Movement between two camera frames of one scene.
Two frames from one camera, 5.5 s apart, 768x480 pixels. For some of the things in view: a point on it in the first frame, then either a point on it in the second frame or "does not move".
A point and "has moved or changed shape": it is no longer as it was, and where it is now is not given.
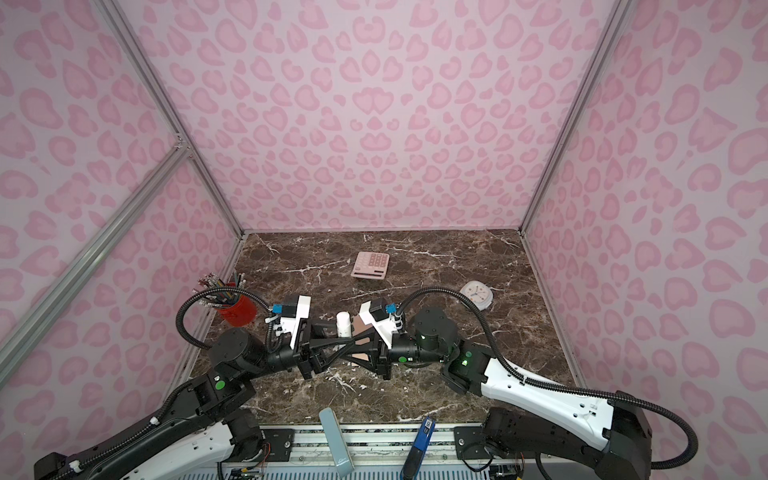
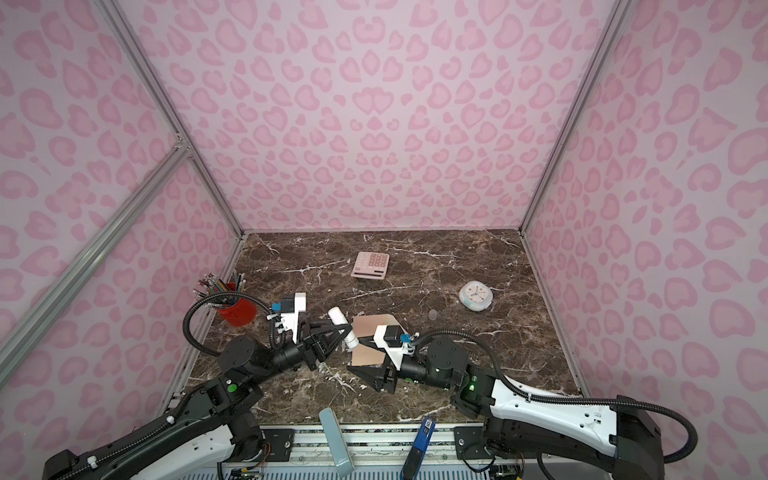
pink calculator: (371, 265) does not move
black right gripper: (381, 355) → (377, 376)
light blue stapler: (340, 449) does not move
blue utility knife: (416, 455) does not move
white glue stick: (343, 322) has moved or changed shape
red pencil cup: (240, 314) does not move
